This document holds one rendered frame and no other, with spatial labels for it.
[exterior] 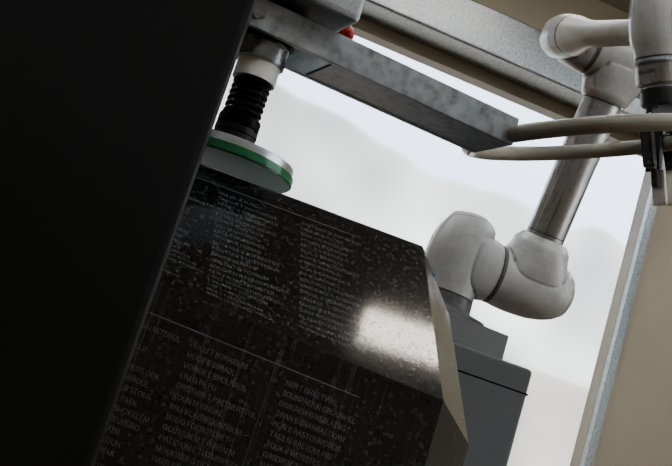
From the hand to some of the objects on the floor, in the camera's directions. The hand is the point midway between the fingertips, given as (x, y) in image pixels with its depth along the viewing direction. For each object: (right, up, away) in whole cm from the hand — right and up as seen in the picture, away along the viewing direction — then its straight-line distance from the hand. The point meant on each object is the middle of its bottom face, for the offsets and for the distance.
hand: (665, 188), depth 216 cm
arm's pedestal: (-66, -112, +39) cm, 136 cm away
